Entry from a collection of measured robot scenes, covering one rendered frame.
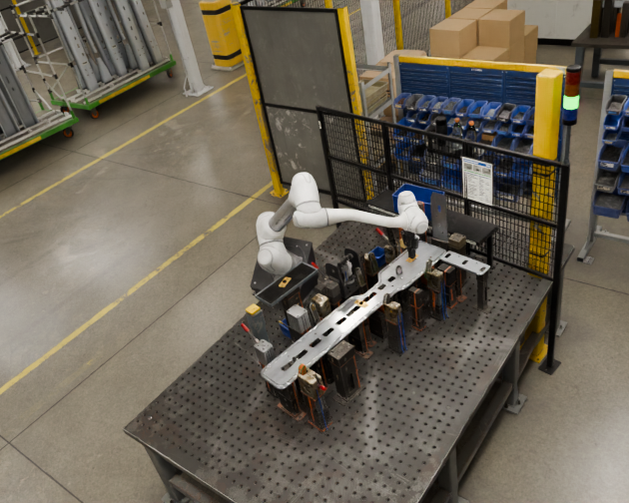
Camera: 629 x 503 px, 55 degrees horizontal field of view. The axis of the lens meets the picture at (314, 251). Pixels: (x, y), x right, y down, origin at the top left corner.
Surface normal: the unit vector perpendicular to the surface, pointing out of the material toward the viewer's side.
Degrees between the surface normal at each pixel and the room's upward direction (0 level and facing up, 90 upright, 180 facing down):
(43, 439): 0
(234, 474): 0
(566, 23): 90
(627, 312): 0
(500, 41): 90
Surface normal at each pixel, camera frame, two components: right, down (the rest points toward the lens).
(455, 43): -0.65, 0.53
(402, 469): -0.17, -0.80
